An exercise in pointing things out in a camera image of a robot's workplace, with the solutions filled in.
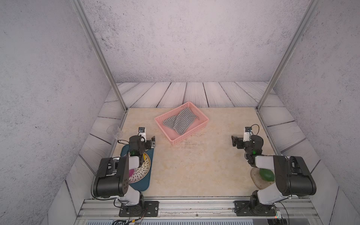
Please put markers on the pink plastic basket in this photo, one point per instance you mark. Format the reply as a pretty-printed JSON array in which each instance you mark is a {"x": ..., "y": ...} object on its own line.
[{"x": 199, "y": 123}]

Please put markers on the front aluminium rail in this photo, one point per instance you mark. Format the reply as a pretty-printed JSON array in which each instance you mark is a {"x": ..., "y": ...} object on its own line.
[{"x": 201, "y": 211}]

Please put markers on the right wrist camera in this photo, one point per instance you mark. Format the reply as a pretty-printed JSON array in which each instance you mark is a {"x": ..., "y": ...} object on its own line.
[{"x": 247, "y": 134}]

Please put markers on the teal tray mat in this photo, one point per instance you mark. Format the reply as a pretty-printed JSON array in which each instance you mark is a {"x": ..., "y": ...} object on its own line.
[{"x": 144, "y": 184}]

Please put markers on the patterned plate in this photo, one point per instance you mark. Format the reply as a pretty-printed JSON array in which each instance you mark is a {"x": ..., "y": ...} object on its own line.
[{"x": 142, "y": 171}]

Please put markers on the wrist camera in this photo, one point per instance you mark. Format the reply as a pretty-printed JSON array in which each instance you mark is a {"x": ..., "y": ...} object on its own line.
[
  {"x": 142, "y": 132},
  {"x": 247, "y": 134}
]

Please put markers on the right aluminium frame post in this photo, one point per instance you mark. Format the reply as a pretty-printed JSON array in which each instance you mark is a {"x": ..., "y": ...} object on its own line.
[{"x": 309, "y": 13}]

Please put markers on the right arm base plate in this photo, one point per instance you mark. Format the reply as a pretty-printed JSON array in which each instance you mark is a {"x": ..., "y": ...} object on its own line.
[{"x": 247, "y": 209}]

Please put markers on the left aluminium frame post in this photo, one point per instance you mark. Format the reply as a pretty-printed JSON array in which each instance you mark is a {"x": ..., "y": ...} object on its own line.
[{"x": 96, "y": 47}]

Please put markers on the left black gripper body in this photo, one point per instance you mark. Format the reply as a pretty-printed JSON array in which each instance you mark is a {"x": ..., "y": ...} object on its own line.
[{"x": 146, "y": 146}]

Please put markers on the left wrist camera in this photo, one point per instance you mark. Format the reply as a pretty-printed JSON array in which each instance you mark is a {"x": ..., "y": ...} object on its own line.
[{"x": 142, "y": 132}]

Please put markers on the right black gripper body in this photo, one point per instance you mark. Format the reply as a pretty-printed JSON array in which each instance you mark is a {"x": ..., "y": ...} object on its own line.
[{"x": 244, "y": 146}]

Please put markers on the clear plastic cup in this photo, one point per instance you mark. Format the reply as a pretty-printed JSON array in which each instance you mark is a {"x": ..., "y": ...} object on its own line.
[{"x": 115, "y": 131}]

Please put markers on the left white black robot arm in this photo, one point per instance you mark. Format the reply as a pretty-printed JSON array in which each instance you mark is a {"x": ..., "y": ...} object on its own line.
[{"x": 111, "y": 180}]

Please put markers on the green fruit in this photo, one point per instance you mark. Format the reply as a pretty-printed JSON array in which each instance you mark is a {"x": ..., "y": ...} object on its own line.
[{"x": 267, "y": 175}]

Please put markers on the aluminium frame post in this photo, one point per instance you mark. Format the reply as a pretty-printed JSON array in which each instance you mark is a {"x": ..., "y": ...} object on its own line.
[
  {"x": 96, "y": 47},
  {"x": 309, "y": 13}
]

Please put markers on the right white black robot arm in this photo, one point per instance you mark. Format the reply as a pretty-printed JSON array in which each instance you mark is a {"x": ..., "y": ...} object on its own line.
[{"x": 292, "y": 177}]

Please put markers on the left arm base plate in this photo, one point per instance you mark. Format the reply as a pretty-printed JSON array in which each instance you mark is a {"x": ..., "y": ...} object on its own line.
[{"x": 143, "y": 209}]

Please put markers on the grey striped square dishcloth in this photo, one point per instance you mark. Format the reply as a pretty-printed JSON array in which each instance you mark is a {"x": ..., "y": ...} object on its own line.
[{"x": 180, "y": 122}]

